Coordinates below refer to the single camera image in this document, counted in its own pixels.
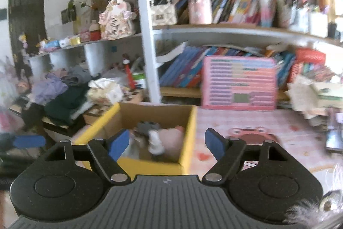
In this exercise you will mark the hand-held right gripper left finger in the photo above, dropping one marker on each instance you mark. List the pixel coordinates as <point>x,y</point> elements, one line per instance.
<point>119,144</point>

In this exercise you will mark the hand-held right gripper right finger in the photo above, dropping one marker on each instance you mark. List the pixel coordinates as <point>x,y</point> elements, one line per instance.
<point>214,144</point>

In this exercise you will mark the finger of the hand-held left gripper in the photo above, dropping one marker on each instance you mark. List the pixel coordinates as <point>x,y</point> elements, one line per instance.
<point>29,141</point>

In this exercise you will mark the yellow cardboard box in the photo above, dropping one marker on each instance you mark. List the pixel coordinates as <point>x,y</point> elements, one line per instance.
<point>139,167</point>

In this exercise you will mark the small grey object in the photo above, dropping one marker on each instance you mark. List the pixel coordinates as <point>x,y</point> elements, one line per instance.
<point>147,127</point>

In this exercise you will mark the small spray bottle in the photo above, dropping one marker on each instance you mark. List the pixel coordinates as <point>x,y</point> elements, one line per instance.
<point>156,141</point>

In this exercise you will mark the pink plush toy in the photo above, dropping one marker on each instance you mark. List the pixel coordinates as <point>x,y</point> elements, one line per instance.
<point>171,140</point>

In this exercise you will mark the checkered board box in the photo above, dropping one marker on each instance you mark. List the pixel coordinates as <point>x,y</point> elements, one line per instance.
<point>96,113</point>

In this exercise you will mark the tissue pack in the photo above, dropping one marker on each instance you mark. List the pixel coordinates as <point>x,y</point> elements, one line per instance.
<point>105,92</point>

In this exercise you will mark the pile of clothes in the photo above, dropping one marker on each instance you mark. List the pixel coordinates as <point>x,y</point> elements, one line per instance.
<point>61,94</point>

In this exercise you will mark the green white cup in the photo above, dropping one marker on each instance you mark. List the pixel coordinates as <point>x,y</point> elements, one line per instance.
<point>139,81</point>

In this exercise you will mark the pink learning board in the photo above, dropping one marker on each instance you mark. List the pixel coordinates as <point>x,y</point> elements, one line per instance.
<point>238,82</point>

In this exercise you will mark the pink checked table mat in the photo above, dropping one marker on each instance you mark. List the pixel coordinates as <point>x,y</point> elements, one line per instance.
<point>281,135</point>

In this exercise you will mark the red bottle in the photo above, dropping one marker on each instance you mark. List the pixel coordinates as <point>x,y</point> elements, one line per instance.
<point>130,76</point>

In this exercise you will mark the row of blue books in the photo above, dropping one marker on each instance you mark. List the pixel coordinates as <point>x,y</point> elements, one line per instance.
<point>185,68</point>

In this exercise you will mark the white wooden bookshelf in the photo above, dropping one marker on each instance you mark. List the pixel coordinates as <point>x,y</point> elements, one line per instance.
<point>150,57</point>

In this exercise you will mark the stack of papers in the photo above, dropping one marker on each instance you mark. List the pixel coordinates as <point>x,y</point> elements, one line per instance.
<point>313,97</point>

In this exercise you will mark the grey fluffy pompom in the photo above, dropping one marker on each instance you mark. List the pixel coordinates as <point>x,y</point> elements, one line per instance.
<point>308,211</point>

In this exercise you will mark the pink floral bag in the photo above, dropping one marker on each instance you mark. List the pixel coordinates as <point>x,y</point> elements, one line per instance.
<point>115,21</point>

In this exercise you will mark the dark door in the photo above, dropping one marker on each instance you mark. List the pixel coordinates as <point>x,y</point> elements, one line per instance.
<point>26,11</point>

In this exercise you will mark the white quilted handbag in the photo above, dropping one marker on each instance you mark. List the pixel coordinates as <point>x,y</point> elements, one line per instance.
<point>163,14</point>

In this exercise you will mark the tall pink box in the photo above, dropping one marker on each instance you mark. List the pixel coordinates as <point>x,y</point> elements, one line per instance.
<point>199,3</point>

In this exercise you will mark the row of colourful books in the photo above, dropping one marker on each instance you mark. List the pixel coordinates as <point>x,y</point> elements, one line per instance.
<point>246,1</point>

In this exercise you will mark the white pen holder box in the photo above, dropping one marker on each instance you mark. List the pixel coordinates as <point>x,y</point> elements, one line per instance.
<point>317,23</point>

